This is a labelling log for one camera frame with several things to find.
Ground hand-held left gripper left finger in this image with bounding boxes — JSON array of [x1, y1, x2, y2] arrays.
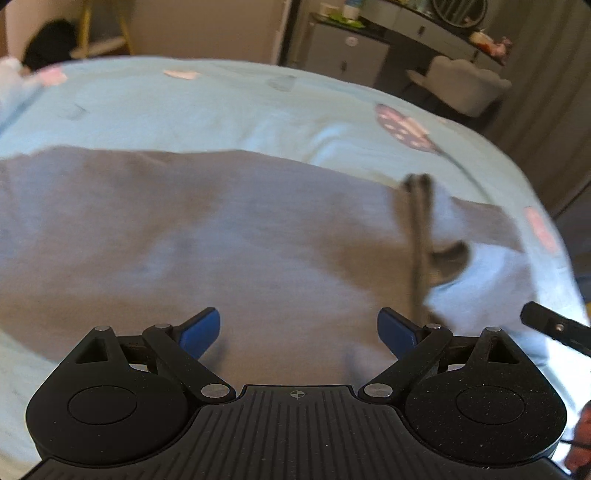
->
[[58, 307, 238, 404]]

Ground person's right hand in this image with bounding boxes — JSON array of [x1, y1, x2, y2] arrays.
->
[[565, 401, 591, 472]]

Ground light blue printed bed sheet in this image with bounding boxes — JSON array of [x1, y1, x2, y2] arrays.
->
[[0, 55, 591, 468]]

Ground grey cabinet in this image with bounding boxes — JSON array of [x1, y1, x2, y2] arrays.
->
[[304, 15, 393, 88]]

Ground white pink cloth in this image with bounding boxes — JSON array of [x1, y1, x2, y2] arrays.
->
[[0, 56, 66, 123]]

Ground white dressing table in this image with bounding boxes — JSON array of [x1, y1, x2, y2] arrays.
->
[[360, 0, 509, 72]]

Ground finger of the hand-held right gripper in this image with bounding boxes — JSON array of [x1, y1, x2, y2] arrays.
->
[[520, 301, 591, 357]]

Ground pink toy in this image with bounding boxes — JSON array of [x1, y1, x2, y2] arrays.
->
[[470, 28, 514, 57]]

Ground grey pants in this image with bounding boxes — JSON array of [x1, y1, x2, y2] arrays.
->
[[0, 145, 539, 395]]

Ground yellow metal rack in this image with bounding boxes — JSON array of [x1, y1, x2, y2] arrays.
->
[[69, 0, 134, 59]]

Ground round mirror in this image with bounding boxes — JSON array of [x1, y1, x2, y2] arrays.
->
[[431, 0, 489, 25]]

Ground white upholstered chair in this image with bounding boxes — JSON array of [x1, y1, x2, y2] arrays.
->
[[405, 54, 513, 117]]

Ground grey curtain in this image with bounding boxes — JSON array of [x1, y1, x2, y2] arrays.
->
[[482, 0, 591, 219]]

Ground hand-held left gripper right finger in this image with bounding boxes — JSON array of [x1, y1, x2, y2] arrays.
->
[[362, 308, 539, 404]]

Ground dark cloth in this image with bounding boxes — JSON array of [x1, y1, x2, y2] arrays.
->
[[22, 19, 83, 71]]

